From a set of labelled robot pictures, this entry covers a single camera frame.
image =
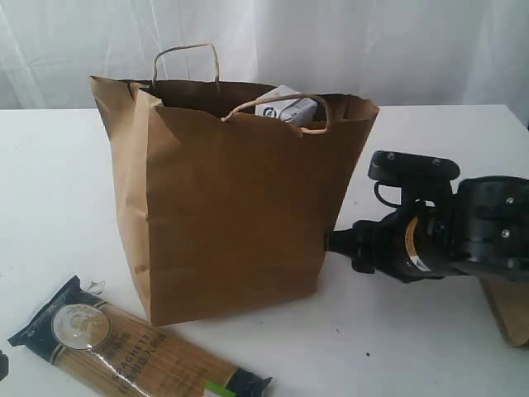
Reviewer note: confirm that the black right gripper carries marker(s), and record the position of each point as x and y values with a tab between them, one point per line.
411	243

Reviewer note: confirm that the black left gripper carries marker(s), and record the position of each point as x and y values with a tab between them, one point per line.
4	365

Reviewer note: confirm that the spaghetti packet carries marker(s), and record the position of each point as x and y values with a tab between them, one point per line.
115	353

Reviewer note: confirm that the brown paper shopping bag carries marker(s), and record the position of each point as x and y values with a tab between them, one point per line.
221	211

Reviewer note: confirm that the small white milk carton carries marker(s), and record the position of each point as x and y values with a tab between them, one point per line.
298	111

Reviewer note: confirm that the brown pouch with orange label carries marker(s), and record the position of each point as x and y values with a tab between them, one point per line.
508	301

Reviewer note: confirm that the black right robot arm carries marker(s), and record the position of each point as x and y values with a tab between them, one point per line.
489	226

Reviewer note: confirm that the torn clear plastic scrap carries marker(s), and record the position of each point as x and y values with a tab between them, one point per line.
96	288

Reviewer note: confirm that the white backdrop curtain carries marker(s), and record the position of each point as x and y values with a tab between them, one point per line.
394	52

